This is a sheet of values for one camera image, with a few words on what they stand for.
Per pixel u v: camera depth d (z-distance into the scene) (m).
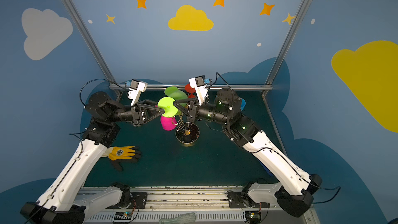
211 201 0.75
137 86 0.50
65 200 0.38
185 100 0.50
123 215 0.73
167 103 0.53
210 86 0.48
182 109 0.53
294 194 0.39
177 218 0.70
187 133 0.97
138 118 0.49
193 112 0.47
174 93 0.64
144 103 0.51
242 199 0.66
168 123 0.83
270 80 1.15
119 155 0.86
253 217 0.73
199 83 0.47
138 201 0.74
